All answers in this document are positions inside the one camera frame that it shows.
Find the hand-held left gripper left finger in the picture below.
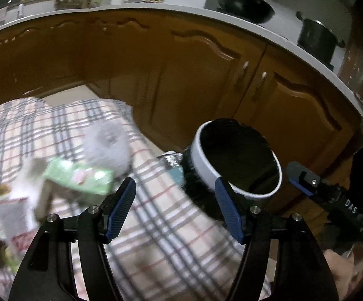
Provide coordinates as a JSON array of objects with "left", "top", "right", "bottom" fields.
[{"left": 8, "top": 177, "right": 137, "bottom": 301}]

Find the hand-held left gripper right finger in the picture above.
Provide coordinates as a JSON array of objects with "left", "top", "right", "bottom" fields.
[{"left": 214, "top": 176, "right": 340, "bottom": 301}]

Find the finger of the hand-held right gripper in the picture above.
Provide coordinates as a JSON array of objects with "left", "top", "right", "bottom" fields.
[{"left": 286, "top": 161, "right": 324, "bottom": 202}]

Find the green snack packet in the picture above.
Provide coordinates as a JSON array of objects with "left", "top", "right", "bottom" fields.
[{"left": 43, "top": 158, "right": 114, "bottom": 195}]

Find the paper towel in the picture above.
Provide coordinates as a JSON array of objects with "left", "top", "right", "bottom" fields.
[{"left": 83, "top": 122, "right": 132, "bottom": 176}]

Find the white bin with black bag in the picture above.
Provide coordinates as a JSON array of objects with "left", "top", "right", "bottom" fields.
[{"left": 181, "top": 118, "right": 284, "bottom": 226}]

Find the small red patterned wrapper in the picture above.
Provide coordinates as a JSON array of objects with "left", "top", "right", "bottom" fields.
[{"left": 10, "top": 233, "right": 35, "bottom": 252}]

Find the white paper card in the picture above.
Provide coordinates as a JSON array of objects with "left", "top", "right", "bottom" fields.
[{"left": 0, "top": 196, "right": 33, "bottom": 242}]

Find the olive green wrapper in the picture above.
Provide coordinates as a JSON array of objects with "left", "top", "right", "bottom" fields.
[{"left": 0, "top": 240, "right": 20, "bottom": 272}]

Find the person's right hand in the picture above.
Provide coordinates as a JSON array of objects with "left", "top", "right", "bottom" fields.
[{"left": 324, "top": 248, "right": 363, "bottom": 300}]

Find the plaid cloth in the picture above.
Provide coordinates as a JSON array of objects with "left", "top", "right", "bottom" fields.
[{"left": 0, "top": 98, "right": 273, "bottom": 301}]

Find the crinkled silver plastic wrapper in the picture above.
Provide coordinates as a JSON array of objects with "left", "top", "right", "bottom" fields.
[{"left": 158, "top": 151, "right": 185, "bottom": 168}]

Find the wooden kitchen cabinet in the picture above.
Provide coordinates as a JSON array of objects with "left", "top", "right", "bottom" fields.
[{"left": 0, "top": 8, "right": 363, "bottom": 214}]

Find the black cooking pot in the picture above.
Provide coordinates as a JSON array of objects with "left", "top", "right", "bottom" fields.
[{"left": 296, "top": 11, "right": 346, "bottom": 61}]

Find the white kitchen countertop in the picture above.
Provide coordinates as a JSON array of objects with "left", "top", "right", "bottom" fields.
[{"left": 0, "top": 2, "right": 363, "bottom": 123}]

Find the metal cabinet door handle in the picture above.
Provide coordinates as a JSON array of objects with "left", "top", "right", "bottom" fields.
[
  {"left": 240, "top": 62, "right": 250, "bottom": 86},
  {"left": 257, "top": 71, "right": 267, "bottom": 95}
]

